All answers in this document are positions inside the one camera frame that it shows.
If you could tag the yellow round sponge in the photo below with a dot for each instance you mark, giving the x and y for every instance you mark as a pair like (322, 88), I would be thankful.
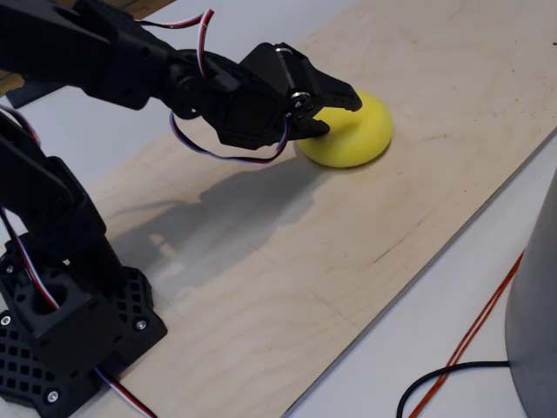
(361, 139)

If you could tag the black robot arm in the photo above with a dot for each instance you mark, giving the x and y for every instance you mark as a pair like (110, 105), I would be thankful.
(56, 48)

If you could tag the light plywood board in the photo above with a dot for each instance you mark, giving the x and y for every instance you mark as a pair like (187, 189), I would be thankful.
(304, 261)

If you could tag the grey round lamp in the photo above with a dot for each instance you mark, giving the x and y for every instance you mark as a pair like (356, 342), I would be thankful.
(537, 305)

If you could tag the black camera stand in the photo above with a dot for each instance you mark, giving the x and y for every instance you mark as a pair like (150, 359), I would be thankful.
(26, 93)

